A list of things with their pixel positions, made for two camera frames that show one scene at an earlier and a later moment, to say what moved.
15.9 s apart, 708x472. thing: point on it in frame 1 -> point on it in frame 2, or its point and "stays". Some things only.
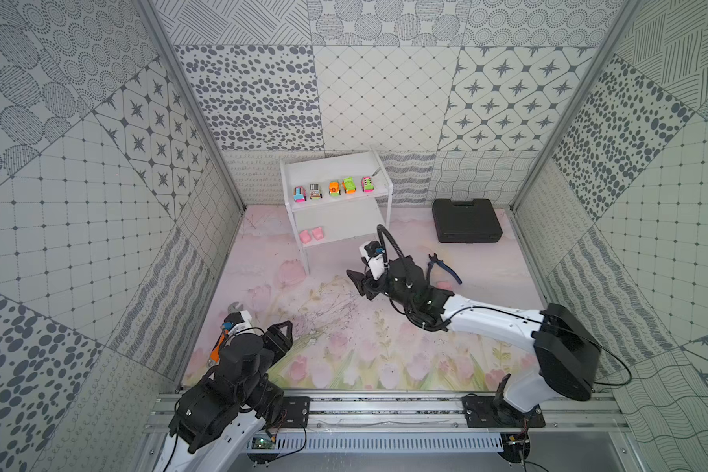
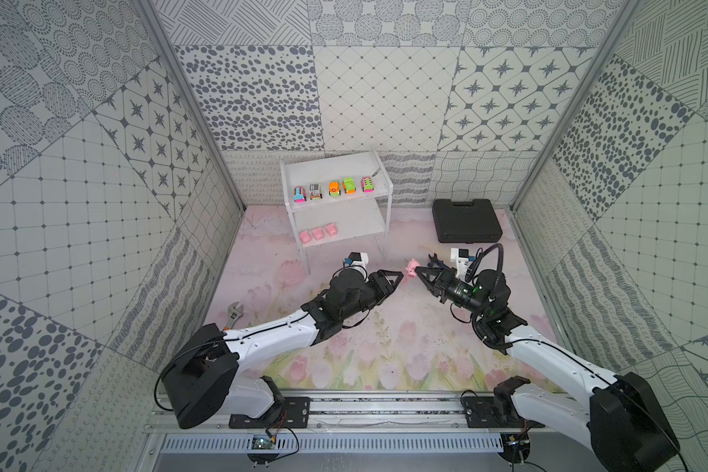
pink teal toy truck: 299,194 stays
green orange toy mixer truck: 334,189 stays
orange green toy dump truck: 349,186 stays
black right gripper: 369,284 -> 445,277
